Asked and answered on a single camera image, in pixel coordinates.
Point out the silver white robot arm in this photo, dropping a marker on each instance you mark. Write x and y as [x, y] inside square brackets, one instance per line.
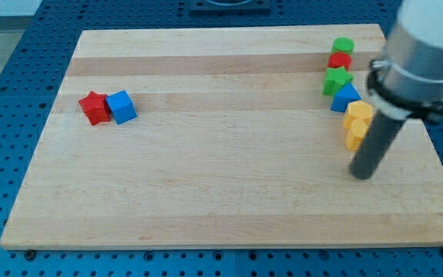
[406, 80]

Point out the blue cube block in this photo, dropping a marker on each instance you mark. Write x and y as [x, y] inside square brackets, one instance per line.
[121, 106]

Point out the green star block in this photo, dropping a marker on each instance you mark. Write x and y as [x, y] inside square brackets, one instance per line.
[335, 80]

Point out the red star block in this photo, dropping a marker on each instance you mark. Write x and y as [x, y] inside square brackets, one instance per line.
[95, 108]

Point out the light wooden board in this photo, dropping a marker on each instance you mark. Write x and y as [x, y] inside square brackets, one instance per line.
[234, 147]

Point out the blue pentagon block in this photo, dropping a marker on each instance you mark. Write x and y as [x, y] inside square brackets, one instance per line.
[346, 95]

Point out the yellow cylinder block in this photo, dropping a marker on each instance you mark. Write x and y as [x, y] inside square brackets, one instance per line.
[356, 134]

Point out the red cylinder block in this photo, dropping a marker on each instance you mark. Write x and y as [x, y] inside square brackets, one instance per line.
[340, 59]

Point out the yellow hexagon block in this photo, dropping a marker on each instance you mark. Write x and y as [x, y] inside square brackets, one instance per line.
[357, 110]

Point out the green cylinder block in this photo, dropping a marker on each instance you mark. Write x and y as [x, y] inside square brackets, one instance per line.
[344, 45]

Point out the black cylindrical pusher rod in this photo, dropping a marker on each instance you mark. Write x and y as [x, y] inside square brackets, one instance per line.
[381, 133]

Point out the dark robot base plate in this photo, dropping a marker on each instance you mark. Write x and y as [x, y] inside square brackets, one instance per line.
[202, 6]

